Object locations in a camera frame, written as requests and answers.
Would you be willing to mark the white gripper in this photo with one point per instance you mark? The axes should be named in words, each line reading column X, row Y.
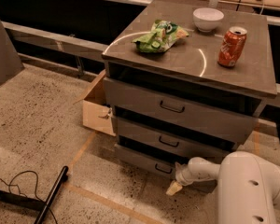
column 186, row 175

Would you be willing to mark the grey bottom drawer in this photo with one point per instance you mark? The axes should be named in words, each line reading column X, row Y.
column 146, row 157

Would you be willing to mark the grey drawer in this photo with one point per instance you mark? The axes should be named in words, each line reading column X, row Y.
column 201, row 118
column 146, row 157
column 162, row 144

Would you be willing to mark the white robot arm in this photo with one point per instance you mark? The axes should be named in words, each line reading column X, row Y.
column 248, row 187

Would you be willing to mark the grey middle drawer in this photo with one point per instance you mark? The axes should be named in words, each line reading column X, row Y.
column 162, row 144

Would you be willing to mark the grey top drawer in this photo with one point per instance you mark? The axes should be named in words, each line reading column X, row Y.
column 201, row 118

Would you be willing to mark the grey drawer cabinet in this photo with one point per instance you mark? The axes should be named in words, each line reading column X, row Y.
column 189, row 69

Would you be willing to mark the cardboard box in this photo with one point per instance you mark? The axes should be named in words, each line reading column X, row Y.
column 96, row 114

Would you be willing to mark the orange soda can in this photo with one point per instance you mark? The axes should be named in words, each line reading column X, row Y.
column 232, row 46

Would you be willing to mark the green chip bag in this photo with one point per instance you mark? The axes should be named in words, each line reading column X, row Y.
column 162, row 36

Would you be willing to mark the white bowl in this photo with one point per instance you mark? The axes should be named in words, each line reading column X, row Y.
column 207, row 19

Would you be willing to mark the black stand base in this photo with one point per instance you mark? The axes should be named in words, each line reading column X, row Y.
column 36, row 204

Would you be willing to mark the grey metal railing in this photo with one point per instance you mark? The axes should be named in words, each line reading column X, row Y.
column 62, row 43

